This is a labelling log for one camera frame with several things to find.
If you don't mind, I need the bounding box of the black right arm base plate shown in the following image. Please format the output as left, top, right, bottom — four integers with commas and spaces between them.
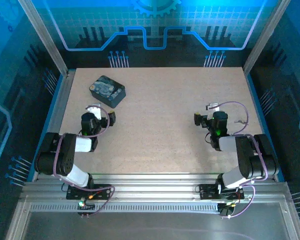
198, 183, 245, 201

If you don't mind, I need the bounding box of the black cable connector block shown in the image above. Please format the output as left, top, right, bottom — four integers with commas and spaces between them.
218, 202, 233, 218
76, 211, 96, 219

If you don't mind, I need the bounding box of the blue table edge strip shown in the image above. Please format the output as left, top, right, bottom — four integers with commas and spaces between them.
27, 74, 65, 181
246, 72, 286, 182

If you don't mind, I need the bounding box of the dark starry print lock box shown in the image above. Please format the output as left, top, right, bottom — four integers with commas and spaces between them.
88, 74, 127, 109

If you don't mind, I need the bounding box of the aluminium cross rail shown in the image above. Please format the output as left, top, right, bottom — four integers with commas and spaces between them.
21, 173, 291, 204

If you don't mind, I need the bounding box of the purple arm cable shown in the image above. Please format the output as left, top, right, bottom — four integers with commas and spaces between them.
205, 100, 270, 220
53, 104, 116, 219

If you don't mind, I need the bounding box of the aluminium side rail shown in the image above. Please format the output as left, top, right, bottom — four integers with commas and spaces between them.
32, 69, 77, 182

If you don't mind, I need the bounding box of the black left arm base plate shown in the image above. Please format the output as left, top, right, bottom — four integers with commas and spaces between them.
66, 183, 113, 201

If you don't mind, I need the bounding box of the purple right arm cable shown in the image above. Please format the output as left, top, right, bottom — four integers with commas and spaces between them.
205, 100, 270, 220

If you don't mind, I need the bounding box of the slotted grey cable duct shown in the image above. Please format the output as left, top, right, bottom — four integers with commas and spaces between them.
29, 202, 222, 214

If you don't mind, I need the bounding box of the grey metal tray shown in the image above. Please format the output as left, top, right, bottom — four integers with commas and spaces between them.
4, 199, 300, 240

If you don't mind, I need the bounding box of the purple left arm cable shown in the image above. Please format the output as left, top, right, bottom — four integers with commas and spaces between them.
53, 104, 116, 219

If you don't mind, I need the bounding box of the aluminium frame post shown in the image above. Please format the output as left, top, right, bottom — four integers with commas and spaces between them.
17, 0, 69, 76
242, 0, 292, 76

